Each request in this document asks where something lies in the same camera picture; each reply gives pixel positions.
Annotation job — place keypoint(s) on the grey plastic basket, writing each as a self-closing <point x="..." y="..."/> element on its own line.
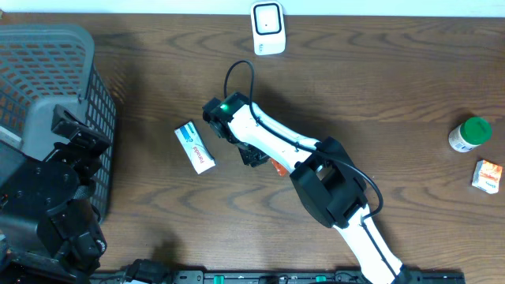
<point x="42" y="66"/>

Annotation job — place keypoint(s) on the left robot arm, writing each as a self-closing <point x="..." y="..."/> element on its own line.
<point x="50" y="231"/>

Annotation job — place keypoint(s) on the orange snack bar wrapper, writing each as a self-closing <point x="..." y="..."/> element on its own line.
<point x="281" y="170"/>

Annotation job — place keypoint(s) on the white Panadol medicine box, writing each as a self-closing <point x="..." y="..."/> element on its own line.
<point x="194" y="147"/>

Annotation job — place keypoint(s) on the orange white snack packet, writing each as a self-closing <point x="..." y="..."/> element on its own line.
<point x="486" y="177"/>

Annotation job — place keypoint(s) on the white barcode scanner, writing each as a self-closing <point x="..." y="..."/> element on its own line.
<point x="268" y="28"/>

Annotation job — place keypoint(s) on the green lid white jar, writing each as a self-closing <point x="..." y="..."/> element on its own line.
<point x="470" y="134"/>

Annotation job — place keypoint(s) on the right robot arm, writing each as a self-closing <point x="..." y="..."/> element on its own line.
<point x="328" y="184"/>

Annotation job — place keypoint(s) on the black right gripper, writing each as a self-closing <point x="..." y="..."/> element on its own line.
<point x="248" y="157"/>

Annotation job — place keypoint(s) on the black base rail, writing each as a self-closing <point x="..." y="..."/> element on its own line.
<point x="147" y="271"/>

